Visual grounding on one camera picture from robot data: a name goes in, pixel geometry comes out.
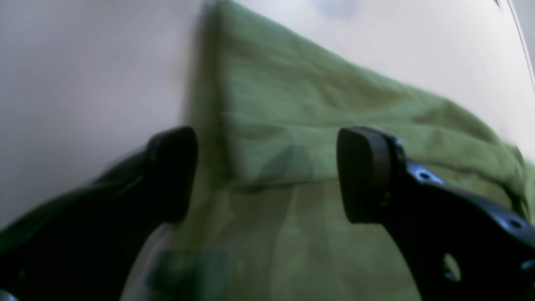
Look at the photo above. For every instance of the green t-shirt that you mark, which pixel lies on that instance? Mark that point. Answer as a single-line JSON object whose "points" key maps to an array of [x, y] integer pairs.
{"points": [[267, 215]]}

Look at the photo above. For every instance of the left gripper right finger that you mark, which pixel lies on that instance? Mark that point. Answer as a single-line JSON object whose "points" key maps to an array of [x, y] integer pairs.
{"points": [[458, 246]]}

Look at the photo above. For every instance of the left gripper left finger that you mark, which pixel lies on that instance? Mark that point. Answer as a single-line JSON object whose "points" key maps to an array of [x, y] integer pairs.
{"points": [[81, 246]]}

